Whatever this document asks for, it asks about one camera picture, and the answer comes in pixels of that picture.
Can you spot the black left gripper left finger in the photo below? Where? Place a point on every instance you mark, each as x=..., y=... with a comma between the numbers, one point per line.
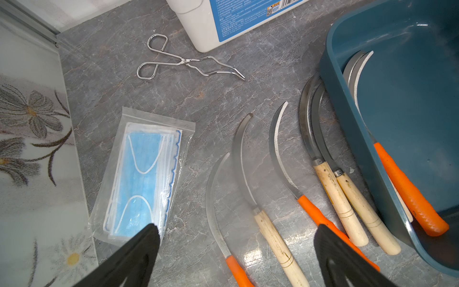
x=131, y=266

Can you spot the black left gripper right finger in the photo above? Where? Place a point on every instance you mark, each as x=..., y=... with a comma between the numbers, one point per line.
x=343, y=267

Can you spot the orange handle sickle group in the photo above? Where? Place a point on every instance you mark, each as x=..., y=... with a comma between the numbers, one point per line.
x=419, y=207

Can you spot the wooden handle sickle group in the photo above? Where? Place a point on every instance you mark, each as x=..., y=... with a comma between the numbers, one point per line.
x=352, y=73

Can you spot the teal plastic storage bin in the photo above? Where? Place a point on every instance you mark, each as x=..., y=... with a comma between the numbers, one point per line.
x=408, y=94

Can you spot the white storage box blue lid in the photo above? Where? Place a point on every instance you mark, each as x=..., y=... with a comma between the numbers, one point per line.
x=212, y=23

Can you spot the bagged blue face masks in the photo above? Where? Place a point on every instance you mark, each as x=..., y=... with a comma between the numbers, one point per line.
x=141, y=176

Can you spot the wooden handle sickle beside bin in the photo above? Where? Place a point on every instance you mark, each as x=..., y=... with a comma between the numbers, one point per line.
x=369, y=217

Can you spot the orange handle sickle far left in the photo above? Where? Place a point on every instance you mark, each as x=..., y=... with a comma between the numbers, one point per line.
x=238, y=272

